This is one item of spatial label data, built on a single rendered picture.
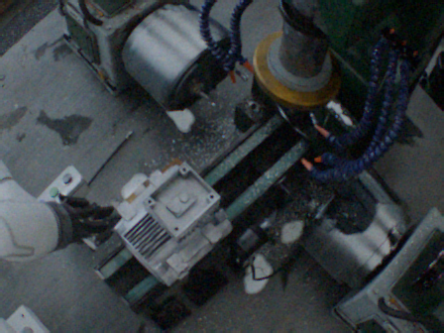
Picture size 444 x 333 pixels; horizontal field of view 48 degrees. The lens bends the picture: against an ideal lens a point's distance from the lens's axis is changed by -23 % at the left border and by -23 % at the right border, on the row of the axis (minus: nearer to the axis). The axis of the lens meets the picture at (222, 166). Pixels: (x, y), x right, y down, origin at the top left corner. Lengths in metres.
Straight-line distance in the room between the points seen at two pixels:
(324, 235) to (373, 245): 0.13
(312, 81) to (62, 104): 0.87
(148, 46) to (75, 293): 0.69
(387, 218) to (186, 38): 0.62
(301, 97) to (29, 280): 0.93
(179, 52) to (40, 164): 0.58
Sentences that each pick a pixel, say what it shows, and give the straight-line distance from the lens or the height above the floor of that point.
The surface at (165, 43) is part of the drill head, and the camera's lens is 1.38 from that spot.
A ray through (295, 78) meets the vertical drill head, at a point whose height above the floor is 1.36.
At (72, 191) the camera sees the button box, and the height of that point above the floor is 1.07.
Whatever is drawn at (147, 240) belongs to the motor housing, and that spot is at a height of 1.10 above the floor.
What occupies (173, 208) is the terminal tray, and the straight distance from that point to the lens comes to 1.24.
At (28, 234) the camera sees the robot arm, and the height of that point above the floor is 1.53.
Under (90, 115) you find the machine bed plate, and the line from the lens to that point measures 1.71.
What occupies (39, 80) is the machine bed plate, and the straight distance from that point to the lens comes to 1.83.
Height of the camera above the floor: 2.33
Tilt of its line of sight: 70 degrees down
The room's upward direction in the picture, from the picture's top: 7 degrees clockwise
